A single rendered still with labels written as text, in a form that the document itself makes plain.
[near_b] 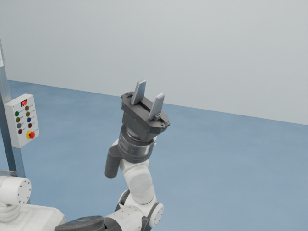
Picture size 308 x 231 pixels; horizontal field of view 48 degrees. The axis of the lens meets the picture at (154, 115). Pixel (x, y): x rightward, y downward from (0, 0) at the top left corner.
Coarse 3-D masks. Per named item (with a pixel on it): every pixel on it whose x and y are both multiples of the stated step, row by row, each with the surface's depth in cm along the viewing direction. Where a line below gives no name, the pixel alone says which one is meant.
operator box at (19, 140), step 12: (24, 96) 194; (12, 108) 183; (24, 108) 191; (12, 120) 186; (24, 120) 193; (36, 120) 202; (12, 132) 190; (24, 132) 194; (36, 132) 204; (12, 144) 194; (24, 144) 196
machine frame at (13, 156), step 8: (0, 72) 179; (0, 80) 180; (0, 88) 181; (8, 88) 186; (0, 96) 183; (8, 96) 187; (0, 104) 185; (0, 112) 187; (0, 120) 190; (0, 128) 193; (8, 128) 191; (8, 136) 193; (8, 144) 196; (8, 152) 198; (16, 152) 200; (8, 160) 201; (16, 160) 201; (16, 168) 202; (16, 176) 204; (24, 176) 209
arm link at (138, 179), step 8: (136, 168) 85; (144, 168) 86; (128, 176) 85; (136, 176) 85; (144, 176) 87; (128, 184) 87; (136, 184) 88; (144, 184) 90; (152, 184) 93; (136, 192) 92
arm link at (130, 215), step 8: (120, 200) 108; (120, 208) 105; (128, 208) 103; (136, 208) 104; (152, 208) 105; (160, 208) 106; (112, 216) 94; (120, 216) 96; (128, 216) 97; (136, 216) 100; (144, 216) 104; (152, 216) 104; (160, 216) 109; (120, 224) 92; (128, 224) 95; (136, 224) 99; (144, 224) 102; (152, 224) 104
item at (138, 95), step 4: (140, 80) 73; (144, 80) 73; (140, 84) 73; (144, 84) 74; (136, 88) 73; (140, 88) 74; (144, 88) 75; (136, 92) 74; (140, 92) 75; (144, 92) 76; (132, 96) 77; (136, 96) 75; (140, 96) 76; (132, 100) 75; (136, 100) 76; (140, 100) 77; (132, 104) 76
